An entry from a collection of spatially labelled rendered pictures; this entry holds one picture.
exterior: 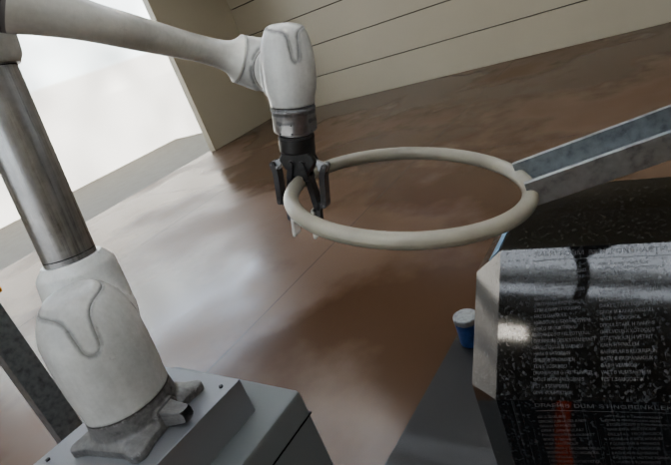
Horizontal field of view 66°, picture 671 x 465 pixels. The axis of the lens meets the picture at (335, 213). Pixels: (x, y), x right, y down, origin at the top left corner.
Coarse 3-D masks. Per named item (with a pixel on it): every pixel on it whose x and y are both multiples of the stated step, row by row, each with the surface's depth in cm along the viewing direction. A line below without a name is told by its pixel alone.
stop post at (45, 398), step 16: (0, 288) 155; (0, 304) 157; (0, 320) 157; (0, 336) 156; (16, 336) 160; (0, 352) 156; (16, 352) 160; (32, 352) 163; (16, 368) 159; (32, 368) 163; (16, 384) 164; (32, 384) 163; (48, 384) 166; (32, 400) 163; (48, 400) 166; (64, 400) 170; (48, 416) 166; (64, 416) 170; (64, 432) 170
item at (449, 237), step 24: (336, 168) 118; (504, 168) 106; (288, 192) 101; (528, 192) 92; (312, 216) 89; (504, 216) 84; (528, 216) 87; (336, 240) 84; (360, 240) 82; (384, 240) 80; (408, 240) 80; (432, 240) 79; (456, 240) 80; (480, 240) 82
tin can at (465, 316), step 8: (456, 312) 213; (464, 312) 211; (472, 312) 209; (456, 320) 208; (464, 320) 206; (472, 320) 205; (456, 328) 210; (464, 328) 206; (472, 328) 206; (464, 336) 208; (472, 336) 207; (464, 344) 211; (472, 344) 209
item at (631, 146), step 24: (648, 120) 96; (576, 144) 99; (600, 144) 99; (624, 144) 98; (648, 144) 87; (528, 168) 102; (552, 168) 102; (576, 168) 90; (600, 168) 90; (624, 168) 89; (552, 192) 92; (576, 192) 92
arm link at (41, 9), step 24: (0, 0) 75; (24, 0) 76; (48, 0) 78; (72, 0) 80; (0, 24) 77; (24, 24) 78; (48, 24) 79; (72, 24) 81; (96, 24) 83; (120, 24) 85; (144, 24) 89; (144, 48) 91; (168, 48) 95; (192, 48) 100; (216, 48) 105; (240, 48) 106; (240, 72) 107
